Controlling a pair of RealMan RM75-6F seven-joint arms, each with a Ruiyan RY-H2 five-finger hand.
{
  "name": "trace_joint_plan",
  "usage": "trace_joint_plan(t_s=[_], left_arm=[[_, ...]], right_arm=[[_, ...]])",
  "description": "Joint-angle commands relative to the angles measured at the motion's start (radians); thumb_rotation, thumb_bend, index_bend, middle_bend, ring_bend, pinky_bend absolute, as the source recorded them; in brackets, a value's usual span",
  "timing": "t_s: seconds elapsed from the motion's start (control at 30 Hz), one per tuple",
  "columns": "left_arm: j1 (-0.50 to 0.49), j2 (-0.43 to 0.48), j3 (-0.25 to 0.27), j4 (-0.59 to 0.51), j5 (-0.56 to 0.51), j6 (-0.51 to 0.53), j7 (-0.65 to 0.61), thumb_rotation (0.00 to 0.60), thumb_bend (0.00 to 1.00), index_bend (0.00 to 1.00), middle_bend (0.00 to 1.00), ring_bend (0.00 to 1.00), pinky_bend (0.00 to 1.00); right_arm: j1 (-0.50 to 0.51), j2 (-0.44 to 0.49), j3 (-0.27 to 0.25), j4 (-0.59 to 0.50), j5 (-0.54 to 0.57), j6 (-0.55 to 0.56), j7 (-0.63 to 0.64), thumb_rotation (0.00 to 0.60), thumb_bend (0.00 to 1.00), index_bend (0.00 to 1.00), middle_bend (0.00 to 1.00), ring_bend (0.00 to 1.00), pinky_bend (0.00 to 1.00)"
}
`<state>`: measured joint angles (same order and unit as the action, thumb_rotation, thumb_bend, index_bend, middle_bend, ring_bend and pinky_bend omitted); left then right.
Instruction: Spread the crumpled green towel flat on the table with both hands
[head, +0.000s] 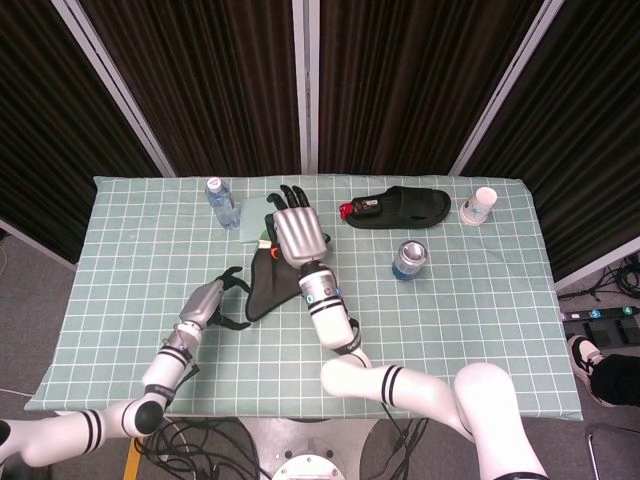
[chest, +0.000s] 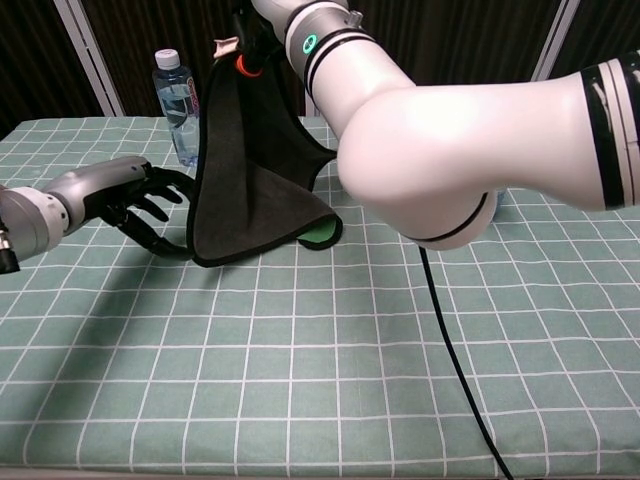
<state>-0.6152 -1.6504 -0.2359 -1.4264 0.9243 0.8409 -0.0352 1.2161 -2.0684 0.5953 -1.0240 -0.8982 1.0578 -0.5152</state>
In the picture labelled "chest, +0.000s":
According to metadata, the green microfiber cloth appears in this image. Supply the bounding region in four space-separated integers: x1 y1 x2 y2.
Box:
187 37 344 269

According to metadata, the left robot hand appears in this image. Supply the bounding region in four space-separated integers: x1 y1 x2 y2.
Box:
42 155 196 260

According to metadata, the green checked tablecloth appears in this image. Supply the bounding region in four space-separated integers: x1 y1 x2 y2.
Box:
0 115 640 476

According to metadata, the clear plastic water bottle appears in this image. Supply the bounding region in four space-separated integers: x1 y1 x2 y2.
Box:
151 48 202 168

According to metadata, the black cable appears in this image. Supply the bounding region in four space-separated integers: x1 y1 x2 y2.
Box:
418 244 515 480

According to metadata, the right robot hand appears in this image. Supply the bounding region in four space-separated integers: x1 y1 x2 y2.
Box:
230 0 289 79

